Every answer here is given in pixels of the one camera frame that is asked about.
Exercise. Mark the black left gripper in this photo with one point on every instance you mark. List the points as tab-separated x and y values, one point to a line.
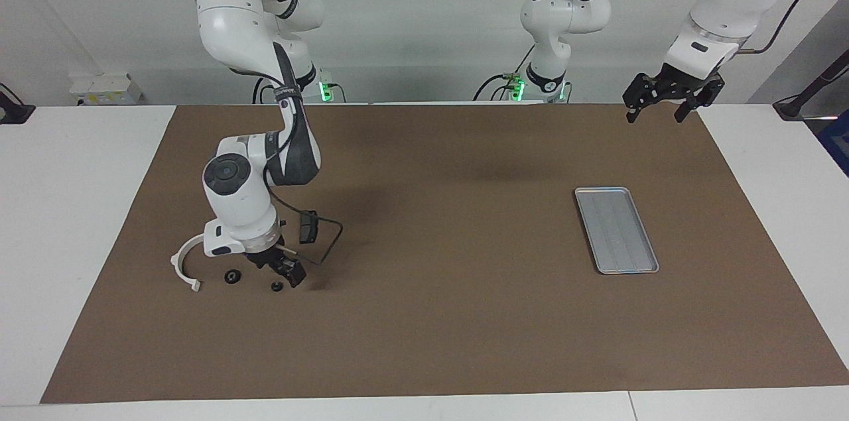
673	86

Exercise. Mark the blue bin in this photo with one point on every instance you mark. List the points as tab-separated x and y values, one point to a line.
837	146

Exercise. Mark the dark rectangular brake pad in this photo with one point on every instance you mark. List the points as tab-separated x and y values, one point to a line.
307	230

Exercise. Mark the white power strip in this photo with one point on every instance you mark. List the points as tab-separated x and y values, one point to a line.
103	89

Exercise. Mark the large black bearing gear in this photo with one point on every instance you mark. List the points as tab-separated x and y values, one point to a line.
232	276

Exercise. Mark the white curved plastic bracket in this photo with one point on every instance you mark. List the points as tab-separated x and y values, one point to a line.
178	268

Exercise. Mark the brown table mat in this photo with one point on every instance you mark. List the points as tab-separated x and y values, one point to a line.
424	315

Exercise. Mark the black table clamp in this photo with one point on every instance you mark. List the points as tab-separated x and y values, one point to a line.
13	113

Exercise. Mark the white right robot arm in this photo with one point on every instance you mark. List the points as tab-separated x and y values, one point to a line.
239	202

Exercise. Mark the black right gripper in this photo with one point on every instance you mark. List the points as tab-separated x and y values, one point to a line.
273	254

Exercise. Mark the silver metal tray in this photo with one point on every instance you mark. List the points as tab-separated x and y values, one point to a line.
617	230

